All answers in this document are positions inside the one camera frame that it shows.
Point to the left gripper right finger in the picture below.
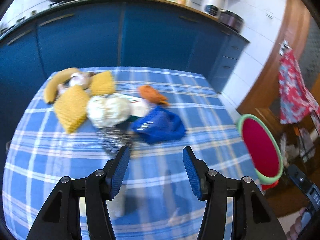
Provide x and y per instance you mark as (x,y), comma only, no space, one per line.
(252,216)

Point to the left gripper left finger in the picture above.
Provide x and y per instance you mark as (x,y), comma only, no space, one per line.
(59,217)

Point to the large yellow foam net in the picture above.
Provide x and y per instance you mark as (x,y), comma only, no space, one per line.
(70,108)

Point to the blue plastic bag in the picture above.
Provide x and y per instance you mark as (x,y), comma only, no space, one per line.
(159,125)

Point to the blue kitchen cabinets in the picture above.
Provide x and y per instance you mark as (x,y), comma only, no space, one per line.
(110,33)

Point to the person's right hand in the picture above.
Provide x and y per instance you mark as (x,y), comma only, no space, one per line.
(296,228)

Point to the red plastic basin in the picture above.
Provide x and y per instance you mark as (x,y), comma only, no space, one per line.
(270,186)

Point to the red bin green rim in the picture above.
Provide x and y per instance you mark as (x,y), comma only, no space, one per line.
(262,147)

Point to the blue plaid tablecloth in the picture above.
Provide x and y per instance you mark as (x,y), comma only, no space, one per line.
(155,200)

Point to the wooden door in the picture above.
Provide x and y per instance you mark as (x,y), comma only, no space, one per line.
(294,29)

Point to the red floral cloth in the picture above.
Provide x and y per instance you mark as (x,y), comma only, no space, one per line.
(296,101)

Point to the yellow banana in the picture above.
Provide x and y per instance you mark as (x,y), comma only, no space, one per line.
(60,77)

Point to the ginger root piece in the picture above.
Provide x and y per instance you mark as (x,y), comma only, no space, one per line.
(61,88)

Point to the white teal paper box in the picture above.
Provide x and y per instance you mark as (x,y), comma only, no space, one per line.
(139,107)

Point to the white garlic bulb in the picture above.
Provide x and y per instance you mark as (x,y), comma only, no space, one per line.
(80,78)

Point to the small yellow foam net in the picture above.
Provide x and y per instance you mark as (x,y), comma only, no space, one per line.
(102,83)

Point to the orange peel piece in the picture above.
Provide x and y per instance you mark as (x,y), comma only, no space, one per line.
(152,95)

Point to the black rice cooker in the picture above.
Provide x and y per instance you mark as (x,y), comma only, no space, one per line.
(232,20)

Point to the white electric kettle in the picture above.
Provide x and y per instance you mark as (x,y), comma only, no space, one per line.
(214,7)

